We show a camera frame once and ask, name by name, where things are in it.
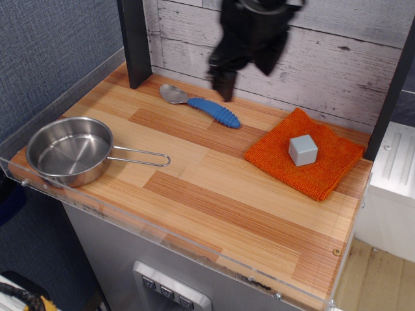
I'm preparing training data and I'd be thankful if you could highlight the spoon with blue handle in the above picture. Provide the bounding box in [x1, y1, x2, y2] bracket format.
[159, 84, 241, 129]

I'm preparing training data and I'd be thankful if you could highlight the dark vertical post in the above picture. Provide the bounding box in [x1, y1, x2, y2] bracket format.
[364, 20, 414, 161]
[117, 0, 152, 89]

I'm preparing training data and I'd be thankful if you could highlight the yellow and black object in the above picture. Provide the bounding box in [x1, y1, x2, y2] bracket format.
[1, 281, 58, 310]

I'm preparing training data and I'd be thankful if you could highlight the white aluminium block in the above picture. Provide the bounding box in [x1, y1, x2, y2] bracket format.
[355, 122, 414, 262]

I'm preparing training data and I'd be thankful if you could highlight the orange knitted rag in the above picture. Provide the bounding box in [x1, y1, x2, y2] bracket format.
[244, 108, 365, 201]

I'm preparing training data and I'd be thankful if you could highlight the silver pan with wire handle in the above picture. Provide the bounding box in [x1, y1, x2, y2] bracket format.
[25, 117, 171, 188]

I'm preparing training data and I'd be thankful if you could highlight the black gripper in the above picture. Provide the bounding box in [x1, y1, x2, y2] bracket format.
[208, 1, 306, 102]

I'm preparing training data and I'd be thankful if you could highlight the silver panel with buttons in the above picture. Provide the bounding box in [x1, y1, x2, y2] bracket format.
[132, 260, 212, 310]

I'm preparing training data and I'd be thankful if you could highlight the dark left vertical post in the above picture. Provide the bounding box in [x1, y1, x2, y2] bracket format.
[117, 0, 152, 89]

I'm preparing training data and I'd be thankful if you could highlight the grey cube block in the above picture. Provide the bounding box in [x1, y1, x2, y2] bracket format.
[289, 135, 318, 167]

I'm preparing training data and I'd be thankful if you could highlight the clear acrylic guard rail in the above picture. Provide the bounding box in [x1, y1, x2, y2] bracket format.
[1, 57, 372, 310]

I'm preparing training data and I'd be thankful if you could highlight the dark right vertical post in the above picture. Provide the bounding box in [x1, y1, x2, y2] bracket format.
[364, 20, 414, 161]

